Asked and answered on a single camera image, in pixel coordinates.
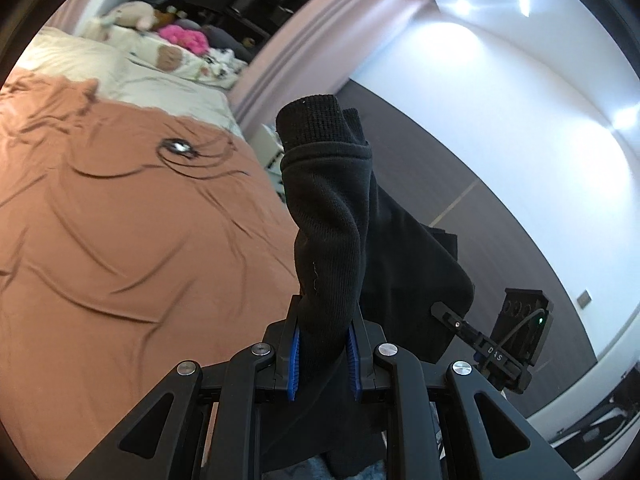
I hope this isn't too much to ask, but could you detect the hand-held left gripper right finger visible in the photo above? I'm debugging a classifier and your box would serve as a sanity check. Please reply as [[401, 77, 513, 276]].
[[345, 305, 571, 480]]

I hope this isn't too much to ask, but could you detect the orange blanket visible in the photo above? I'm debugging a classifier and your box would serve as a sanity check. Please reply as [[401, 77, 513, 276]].
[[0, 69, 301, 471]]

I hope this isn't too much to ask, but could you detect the pink fluffy cloth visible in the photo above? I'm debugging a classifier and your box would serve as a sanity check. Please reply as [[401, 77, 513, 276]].
[[159, 24, 210, 56]]

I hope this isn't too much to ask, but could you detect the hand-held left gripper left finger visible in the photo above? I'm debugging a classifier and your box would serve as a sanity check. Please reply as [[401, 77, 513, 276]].
[[65, 295, 301, 480]]

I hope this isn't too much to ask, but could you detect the cream bear print quilt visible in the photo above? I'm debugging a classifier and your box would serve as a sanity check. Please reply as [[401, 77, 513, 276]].
[[80, 20, 251, 91]]

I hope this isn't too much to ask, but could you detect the black cable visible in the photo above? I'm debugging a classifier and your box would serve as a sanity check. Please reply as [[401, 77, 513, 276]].
[[67, 132, 251, 181]]

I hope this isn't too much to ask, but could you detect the grey cushion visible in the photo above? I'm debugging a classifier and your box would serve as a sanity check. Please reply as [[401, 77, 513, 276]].
[[175, 19, 253, 61]]

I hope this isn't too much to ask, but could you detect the beige plush toy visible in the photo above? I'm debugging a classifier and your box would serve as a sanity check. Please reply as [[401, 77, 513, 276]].
[[80, 1, 156, 41]]

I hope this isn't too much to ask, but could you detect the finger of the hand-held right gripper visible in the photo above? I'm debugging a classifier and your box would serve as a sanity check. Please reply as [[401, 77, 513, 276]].
[[431, 301, 506, 367]]

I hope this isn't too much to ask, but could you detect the black and white printed cloth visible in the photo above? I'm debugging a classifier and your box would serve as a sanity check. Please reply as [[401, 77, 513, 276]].
[[200, 50, 248, 86]]

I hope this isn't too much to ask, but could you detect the black sweater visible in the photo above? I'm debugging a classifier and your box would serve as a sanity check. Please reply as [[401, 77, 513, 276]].
[[262, 94, 475, 480]]

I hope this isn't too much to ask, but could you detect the grey fluffy rug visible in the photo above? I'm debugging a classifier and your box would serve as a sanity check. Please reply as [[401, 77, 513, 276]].
[[262, 452, 333, 480]]

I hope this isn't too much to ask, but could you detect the pink curtain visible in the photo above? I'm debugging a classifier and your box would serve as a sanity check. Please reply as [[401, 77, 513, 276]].
[[227, 0, 436, 133]]

